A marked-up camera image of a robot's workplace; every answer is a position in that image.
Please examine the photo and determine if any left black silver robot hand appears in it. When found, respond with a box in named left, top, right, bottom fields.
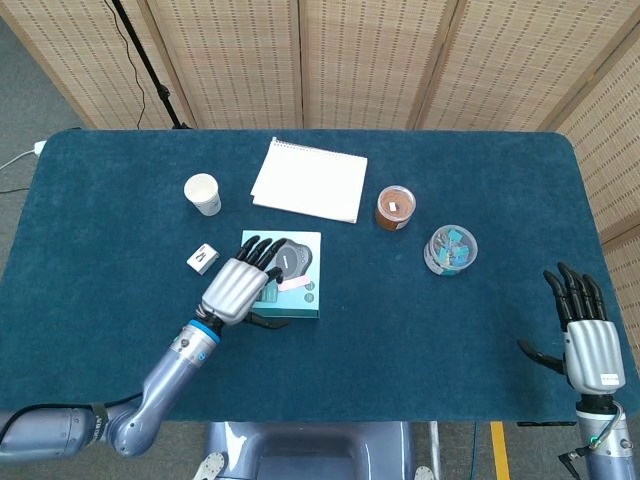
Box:
left=199, top=234, right=291, bottom=331

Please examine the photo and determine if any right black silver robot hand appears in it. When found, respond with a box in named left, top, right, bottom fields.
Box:
left=517, top=262, right=626, bottom=397

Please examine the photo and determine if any small white cardboard box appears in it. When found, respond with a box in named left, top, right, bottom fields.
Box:
left=186, top=242, right=220, bottom=276

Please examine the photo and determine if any teal speaker product box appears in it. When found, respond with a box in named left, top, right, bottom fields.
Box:
left=239, top=229, right=323, bottom=320

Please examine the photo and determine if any white paper cup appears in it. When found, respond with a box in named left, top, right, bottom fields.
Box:
left=183, top=172, right=222, bottom=217

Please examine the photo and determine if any white spiral notepad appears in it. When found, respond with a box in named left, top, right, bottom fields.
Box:
left=249, top=136, right=369, bottom=225

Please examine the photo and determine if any clear jar of binder clips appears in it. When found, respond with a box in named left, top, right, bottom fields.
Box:
left=423, top=224, right=479, bottom=276

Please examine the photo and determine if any blue-grey robot torso base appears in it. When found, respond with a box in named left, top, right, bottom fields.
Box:
left=193, top=421, right=441, bottom=480

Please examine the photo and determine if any blue table cloth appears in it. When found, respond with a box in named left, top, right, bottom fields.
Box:
left=0, top=128, right=640, bottom=424

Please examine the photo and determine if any clear jar of rubber bands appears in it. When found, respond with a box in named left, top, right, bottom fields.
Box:
left=374, top=184, right=418, bottom=232

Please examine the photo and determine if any black tripod stand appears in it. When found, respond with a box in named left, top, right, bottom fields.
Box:
left=110, top=0, right=191, bottom=130

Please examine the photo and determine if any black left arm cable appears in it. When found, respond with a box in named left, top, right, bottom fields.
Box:
left=0, top=392, right=146, bottom=441

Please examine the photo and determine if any thin black hanging cable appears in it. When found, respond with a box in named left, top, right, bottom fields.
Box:
left=103, top=0, right=147, bottom=130

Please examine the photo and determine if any white power strip with cord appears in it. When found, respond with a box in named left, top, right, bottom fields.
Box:
left=0, top=140, right=47, bottom=172

